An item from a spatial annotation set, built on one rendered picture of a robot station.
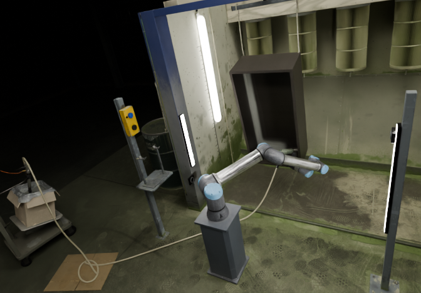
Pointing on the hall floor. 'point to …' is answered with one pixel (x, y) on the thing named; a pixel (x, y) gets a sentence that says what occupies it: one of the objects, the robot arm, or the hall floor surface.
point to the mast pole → (398, 183)
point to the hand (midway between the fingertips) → (281, 154)
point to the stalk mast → (140, 172)
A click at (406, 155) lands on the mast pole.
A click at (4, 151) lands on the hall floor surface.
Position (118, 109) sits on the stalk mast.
